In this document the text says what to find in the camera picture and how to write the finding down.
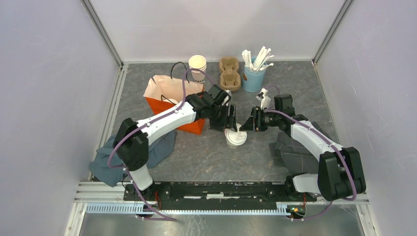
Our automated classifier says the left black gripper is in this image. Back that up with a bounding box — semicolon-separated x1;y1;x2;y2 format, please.
208;103;238;133

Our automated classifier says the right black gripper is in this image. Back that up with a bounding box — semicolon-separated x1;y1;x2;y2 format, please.
239;106;281;132

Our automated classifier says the single white cup lid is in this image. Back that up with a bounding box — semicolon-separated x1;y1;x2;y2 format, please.
224;123;247;140

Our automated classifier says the orange paper bag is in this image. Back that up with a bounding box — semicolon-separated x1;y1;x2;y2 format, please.
143;61;205;135

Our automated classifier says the lidded white coffee cup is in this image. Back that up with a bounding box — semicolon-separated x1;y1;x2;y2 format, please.
163;98;178;105

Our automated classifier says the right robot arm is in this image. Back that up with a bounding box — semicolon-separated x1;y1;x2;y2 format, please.
239;107;366;202

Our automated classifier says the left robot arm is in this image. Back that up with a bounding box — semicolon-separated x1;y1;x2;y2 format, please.
109;91;236;201

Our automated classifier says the brown cardboard cup carrier stack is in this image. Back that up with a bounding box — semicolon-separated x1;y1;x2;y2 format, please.
219;57;241;92

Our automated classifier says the blue straw holder cup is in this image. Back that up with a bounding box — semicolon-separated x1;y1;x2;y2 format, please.
242;64;266;92

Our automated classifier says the dark grey checked cloth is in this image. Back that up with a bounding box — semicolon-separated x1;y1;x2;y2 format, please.
268;131;319;175

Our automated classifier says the stack of paper cups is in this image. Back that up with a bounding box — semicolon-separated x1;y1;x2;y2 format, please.
188;55;207;84

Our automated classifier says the white wrapped straws bundle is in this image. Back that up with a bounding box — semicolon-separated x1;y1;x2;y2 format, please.
241;46;274;72

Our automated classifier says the blue-grey cloth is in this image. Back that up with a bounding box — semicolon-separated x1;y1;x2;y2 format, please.
89;130;177;187

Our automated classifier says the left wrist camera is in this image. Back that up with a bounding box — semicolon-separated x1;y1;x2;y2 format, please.
207;85;231;107

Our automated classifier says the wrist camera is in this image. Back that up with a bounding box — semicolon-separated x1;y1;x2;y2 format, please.
256;88;296;116
207;85;231;107

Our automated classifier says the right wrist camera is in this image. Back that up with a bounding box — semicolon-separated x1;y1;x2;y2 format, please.
256;88;296;116

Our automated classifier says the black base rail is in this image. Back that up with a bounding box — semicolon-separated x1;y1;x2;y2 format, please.
123;181;316;210

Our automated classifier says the white cable duct strip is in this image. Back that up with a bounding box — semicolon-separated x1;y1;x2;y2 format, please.
86;203;290;216

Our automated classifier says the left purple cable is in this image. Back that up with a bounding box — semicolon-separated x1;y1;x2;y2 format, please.
107;68;216;222

